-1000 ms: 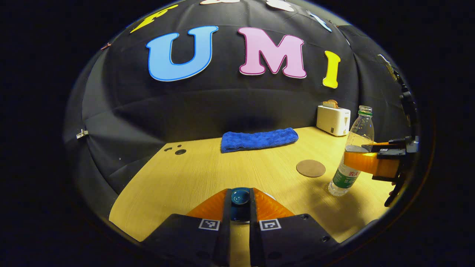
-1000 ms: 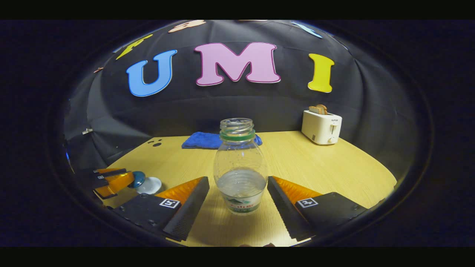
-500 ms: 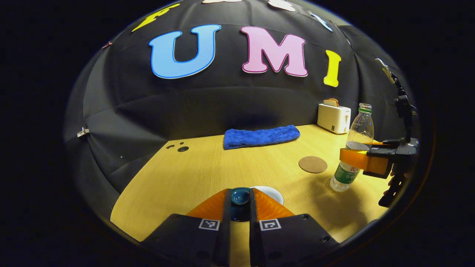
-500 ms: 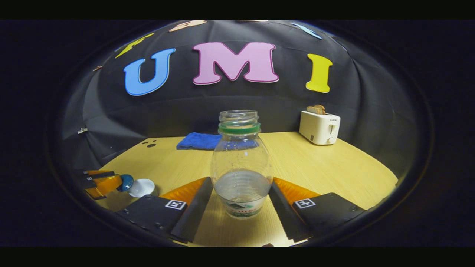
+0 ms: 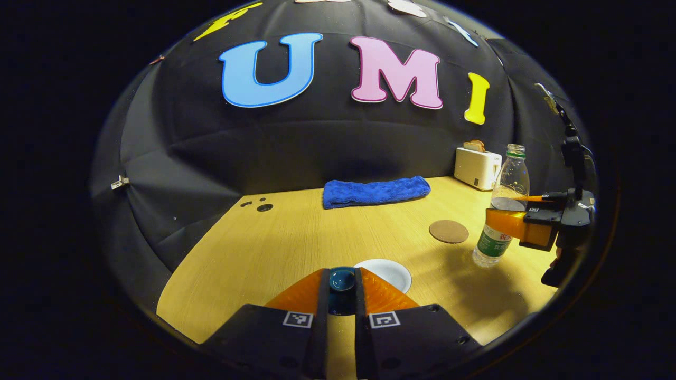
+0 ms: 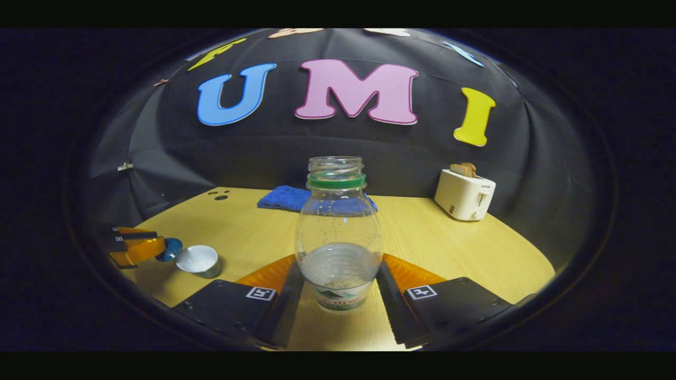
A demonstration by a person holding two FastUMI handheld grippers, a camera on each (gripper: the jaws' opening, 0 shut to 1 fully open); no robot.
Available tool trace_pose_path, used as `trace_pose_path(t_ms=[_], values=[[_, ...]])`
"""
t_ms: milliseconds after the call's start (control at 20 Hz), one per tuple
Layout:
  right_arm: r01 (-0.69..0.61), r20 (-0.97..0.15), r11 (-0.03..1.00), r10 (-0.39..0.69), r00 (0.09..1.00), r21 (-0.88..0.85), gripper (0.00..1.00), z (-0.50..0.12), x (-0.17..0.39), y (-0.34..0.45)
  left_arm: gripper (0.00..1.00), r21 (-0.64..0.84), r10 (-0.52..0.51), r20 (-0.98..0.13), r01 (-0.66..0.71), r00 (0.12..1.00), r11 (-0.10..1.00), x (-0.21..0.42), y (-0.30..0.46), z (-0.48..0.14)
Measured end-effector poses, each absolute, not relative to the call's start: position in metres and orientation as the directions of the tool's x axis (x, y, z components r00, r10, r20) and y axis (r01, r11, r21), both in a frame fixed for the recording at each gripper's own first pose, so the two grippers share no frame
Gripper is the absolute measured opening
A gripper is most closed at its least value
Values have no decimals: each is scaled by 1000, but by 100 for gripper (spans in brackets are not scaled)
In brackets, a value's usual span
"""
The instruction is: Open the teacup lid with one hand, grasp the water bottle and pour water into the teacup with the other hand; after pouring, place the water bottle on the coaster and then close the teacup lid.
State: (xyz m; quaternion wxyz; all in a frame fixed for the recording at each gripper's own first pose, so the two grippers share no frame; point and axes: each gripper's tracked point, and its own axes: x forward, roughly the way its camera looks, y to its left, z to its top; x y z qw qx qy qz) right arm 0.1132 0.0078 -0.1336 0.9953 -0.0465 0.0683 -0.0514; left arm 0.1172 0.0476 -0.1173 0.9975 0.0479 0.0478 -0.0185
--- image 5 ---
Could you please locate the white toaster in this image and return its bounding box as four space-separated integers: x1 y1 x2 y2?
454 147 503 191

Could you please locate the white-lined teacup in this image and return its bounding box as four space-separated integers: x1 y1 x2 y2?
354 259 412 294

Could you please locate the dark teal teacup lid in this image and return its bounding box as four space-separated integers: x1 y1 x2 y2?
327 266 358 316

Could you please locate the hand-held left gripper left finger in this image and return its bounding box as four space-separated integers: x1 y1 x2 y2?
201 268 331 379

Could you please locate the black backdrop cloth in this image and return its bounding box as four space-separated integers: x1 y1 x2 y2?
90 0 597 312

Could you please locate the blue towel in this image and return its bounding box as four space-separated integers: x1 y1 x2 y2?
323 176 431 210

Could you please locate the round brown coaster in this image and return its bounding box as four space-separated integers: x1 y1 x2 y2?
429 220 470 244

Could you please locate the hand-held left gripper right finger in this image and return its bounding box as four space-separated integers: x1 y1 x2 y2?
353 267 482 380

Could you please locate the clear plastic water bottle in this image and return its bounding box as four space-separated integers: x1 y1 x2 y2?
472 144 530 268

